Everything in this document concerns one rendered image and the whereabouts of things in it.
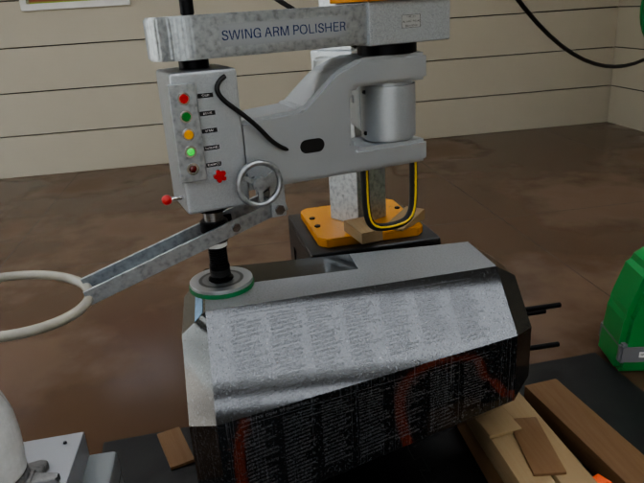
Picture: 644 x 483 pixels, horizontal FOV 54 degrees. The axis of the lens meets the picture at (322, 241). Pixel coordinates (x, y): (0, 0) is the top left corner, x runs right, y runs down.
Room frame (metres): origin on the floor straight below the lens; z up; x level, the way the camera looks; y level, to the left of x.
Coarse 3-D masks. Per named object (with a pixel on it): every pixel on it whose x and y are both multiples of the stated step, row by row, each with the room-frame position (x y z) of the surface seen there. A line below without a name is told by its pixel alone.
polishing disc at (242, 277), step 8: (200, 272) 2.03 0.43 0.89; (208, 272) 2.02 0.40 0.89; (232, 272) 2.01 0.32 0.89; (240, 272) 2.00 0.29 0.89; (248, 272) 2.00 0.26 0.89; (192, 280) 1.96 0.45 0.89; (200, 280) 1.96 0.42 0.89; (208, 280) 1.95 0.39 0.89; (232, 280) 1.94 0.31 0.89; (240, 280) 1.94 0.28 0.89; (248, 280) 1.93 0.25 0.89; (192, 288) 1.90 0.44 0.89; (200, 288) 1.89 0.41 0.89; (208, 288) 1.88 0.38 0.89; (216, 288) 1.88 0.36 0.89; (224, 288) 1.87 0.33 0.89; (232, 288) 1.87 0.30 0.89; (240, 288) 1.88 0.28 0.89
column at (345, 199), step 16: (320, 0) 2.86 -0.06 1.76; (336, 48) 2.79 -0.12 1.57; (352, 48) 2.73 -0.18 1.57; (336, 176) 2.82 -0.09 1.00; (352, 176) 2.75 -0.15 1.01; (384, 176) 2.85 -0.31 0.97; (336, 192) 2.83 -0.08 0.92; (352, 192) 2.75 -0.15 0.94; (384, 192) 2.84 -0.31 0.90; (336, 208) 2.83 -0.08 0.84; (352, 208) 2.75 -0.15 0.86; (384, 208) 2.84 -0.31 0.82
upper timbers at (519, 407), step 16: (512, 416) 2.00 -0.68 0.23; (528, 416) 1.99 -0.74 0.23; (480, 432) 1.96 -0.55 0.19; (544, 432) 1.89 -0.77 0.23; (496, 448) 1.82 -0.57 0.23; (512, 448) 1.81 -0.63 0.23; (560, 448) 1.80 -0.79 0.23; (496, 464) 1.82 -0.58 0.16; (512, 464) 1.74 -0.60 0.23; (576, 464) 1.72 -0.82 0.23; (512, 480) 1.70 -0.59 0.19; (528, 480) 1.66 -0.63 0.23; (544, 480) 1.65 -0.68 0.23; (560, 480) 1.65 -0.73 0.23; (576, 480) 1.64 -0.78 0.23; (592, 480) 1.64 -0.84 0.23
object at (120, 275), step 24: (264, 192) 2.08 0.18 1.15; (240, 216) 1.94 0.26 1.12; (264, 216) 1.97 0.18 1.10; (168, 240) 1.95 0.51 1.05; (192, 240) 1.87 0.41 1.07; (216, 240) 1.90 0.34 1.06; (120, 264) 1.89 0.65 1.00; (144, 264) 1.81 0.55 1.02; (168, 264) 1.84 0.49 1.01; (96, 288) 1.75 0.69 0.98; (120, 288) 1.78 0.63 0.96
